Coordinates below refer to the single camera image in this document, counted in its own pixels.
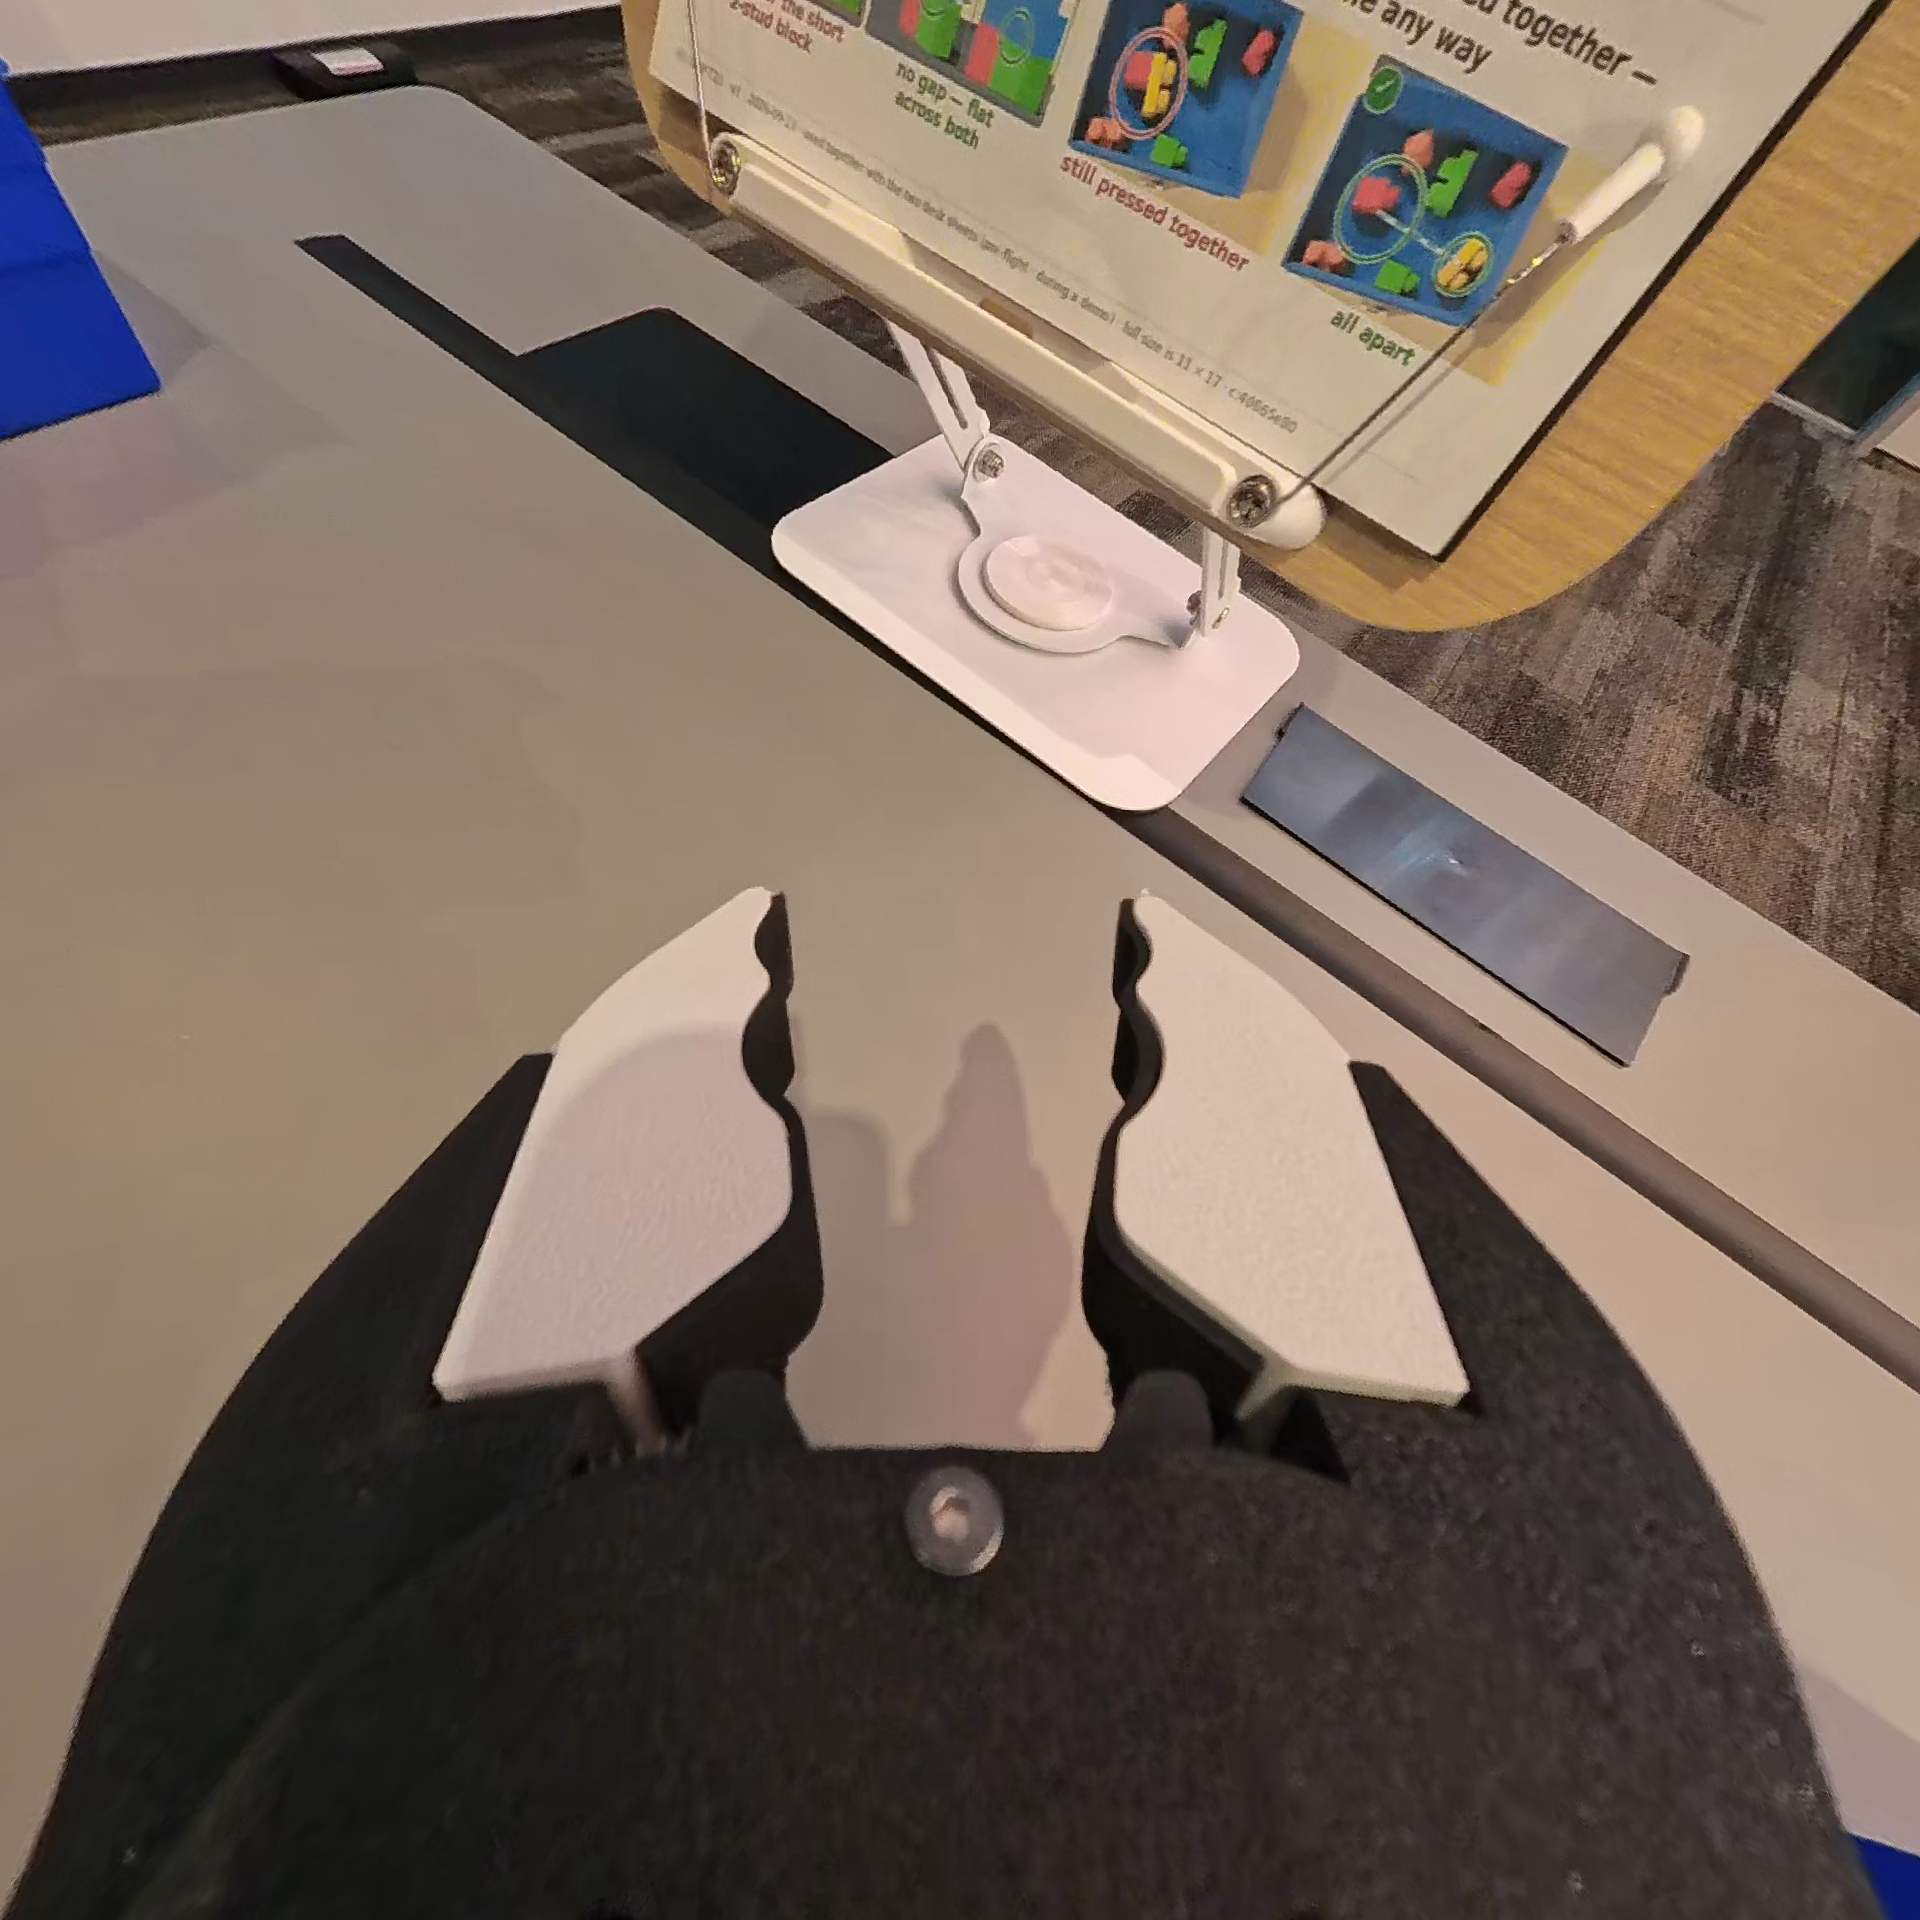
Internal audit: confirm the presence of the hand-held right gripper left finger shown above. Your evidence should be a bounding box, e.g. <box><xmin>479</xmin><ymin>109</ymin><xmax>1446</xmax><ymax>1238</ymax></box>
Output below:
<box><xmin>433</xmin><ymin>885</ymin><xmax>828</xmax><ymax>1455</ymax></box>

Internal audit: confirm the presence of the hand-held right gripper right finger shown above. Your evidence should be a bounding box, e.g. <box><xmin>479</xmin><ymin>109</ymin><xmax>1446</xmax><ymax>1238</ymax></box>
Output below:
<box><xmin>1079</xmin><ymin>890</ymin><xmax>1473</xmax><ymax>1445</ymax></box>

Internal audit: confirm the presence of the blue plastic bin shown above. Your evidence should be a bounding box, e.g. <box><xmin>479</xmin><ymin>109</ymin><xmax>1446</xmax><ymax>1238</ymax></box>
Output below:
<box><xmin>0</xmin><ymin>59</ymin><xmax>163</xmax><ymax>442</ymax></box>

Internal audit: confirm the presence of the grey desk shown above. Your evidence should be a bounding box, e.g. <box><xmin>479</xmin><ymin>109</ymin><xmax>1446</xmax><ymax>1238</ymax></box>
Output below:
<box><xmin>0</xmin><ymin>82</ymin><xmax>1920</xmax><ymax>1920</ymax></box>

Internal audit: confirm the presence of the black flat plate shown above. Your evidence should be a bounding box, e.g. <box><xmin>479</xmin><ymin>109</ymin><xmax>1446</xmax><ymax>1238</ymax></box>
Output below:
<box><xmin>1241</xmin><ymin>705</ymin><xmax>1692</xmax><ymax>1067</ymax></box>

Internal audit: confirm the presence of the instruction sheet on stand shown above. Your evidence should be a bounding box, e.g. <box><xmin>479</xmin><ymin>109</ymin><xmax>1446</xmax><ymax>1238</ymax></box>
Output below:
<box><xmin>623</xmin><ymin>0</ymin><xmax>1900</xmax><ymax>813</ymax></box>

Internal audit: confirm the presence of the printed instruction sheet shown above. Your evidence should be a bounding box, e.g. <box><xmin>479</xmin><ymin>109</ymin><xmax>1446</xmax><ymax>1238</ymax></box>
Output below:
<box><xmin>648</xmin><ymin>0</ymin><xmax>1878</xmax><ymax>560</ymax></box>

